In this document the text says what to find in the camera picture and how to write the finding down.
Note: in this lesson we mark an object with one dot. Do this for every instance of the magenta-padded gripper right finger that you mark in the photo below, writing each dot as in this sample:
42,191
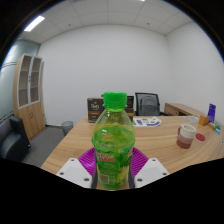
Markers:
151,170

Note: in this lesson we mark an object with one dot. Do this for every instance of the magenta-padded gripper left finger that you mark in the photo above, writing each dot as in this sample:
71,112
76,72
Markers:
75,171

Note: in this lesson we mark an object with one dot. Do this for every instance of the green drink bottle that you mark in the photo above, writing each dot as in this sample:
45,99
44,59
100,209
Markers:
113,146

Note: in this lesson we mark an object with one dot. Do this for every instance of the grey waste bin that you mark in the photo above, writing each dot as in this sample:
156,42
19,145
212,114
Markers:
67,127

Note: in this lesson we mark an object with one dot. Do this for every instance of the white and brown ribbed cup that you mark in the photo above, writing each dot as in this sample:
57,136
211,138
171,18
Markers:
186,136

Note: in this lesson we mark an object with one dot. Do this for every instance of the white leaflet with coloured print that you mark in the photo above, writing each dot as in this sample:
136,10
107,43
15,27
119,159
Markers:
146,122

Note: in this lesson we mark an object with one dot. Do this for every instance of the brown printed carton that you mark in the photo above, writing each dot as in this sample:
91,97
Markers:
95,110

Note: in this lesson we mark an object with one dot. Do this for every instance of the white sheet with round print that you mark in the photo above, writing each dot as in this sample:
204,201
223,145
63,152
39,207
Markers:
192,119

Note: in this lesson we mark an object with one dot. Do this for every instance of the black mesh office chair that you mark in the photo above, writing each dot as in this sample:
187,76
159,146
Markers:
148,104

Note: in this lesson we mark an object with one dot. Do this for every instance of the wooden shelf cabinet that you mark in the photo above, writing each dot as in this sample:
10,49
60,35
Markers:
31,116

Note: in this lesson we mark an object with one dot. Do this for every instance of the dark leather sofa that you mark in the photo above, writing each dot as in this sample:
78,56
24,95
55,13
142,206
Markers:
11,138

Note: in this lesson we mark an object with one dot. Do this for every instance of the black flat box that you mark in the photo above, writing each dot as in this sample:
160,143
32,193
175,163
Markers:
130,101

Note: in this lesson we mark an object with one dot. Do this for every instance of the small tan box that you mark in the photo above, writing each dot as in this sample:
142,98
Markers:
212,126

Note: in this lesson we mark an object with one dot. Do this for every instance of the small light blue box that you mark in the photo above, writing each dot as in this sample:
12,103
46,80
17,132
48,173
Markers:
217,130

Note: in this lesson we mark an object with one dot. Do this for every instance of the purple standing card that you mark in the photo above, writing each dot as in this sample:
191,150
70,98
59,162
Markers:
211,112

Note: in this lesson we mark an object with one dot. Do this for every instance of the long ceiling light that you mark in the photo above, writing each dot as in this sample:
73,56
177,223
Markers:
34,23

